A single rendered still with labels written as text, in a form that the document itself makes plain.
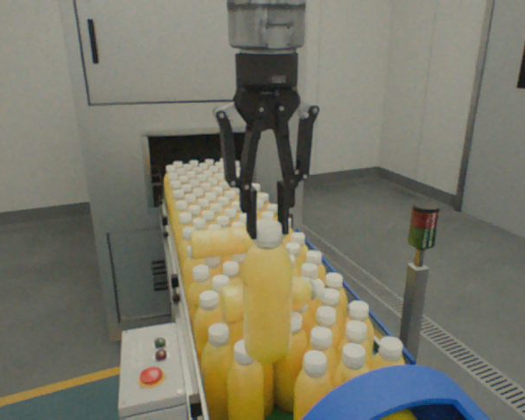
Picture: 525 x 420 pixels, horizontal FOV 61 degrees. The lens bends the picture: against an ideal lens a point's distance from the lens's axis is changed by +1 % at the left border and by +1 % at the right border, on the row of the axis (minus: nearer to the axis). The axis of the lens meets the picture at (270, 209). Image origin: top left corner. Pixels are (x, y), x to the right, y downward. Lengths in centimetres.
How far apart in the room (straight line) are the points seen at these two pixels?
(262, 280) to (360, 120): 511
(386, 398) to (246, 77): 40
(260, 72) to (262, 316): 33
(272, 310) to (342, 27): 492
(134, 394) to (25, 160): 405
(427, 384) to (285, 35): 44
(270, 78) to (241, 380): 53
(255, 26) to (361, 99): 513
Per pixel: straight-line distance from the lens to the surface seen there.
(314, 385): 81
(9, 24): 460
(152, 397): 77
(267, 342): 66
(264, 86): 52
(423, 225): 109
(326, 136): 543
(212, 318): 98
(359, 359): 82
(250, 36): 51
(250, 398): 86
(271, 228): 59
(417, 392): 58
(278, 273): 60
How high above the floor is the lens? 161
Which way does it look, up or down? 20 degrees down
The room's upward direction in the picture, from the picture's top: straight up
